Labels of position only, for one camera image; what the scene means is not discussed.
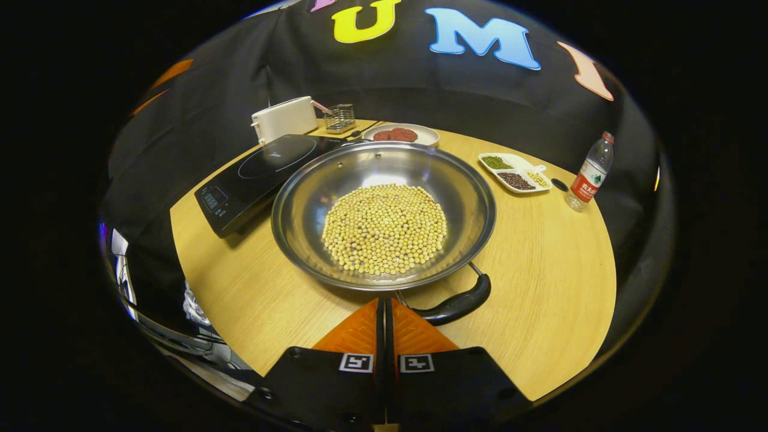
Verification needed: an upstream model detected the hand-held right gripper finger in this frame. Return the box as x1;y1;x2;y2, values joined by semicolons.
384;298;532;428
255;298;385;430

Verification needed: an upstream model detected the stainless steel pot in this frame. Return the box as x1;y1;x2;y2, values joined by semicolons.
271;141;497;326

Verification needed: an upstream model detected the black induction cooktop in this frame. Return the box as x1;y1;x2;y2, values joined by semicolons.
194;134;361;239

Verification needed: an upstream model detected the pile of soybeans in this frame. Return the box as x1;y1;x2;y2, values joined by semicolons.
322;183;448;277

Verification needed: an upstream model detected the pile of red beans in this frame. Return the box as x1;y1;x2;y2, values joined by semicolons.
372;127;419;143

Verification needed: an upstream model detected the white round plate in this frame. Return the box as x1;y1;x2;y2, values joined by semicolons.
362;123;440;148

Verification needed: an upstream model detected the white divided bean dish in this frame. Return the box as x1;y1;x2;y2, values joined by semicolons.
478;152;553;194

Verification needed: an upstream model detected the white toaster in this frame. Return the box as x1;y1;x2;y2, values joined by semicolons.
251;96;319;145

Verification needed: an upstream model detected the black backdrop cloth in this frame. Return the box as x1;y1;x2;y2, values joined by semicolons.
99;0;667;337

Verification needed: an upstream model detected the clear water bottle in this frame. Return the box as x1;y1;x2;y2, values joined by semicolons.
565;131;615;212

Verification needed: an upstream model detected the black power cable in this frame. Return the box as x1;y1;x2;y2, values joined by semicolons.
345;120;385;142

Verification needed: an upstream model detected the metal wire basket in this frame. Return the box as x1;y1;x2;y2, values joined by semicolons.
324;104;356;134

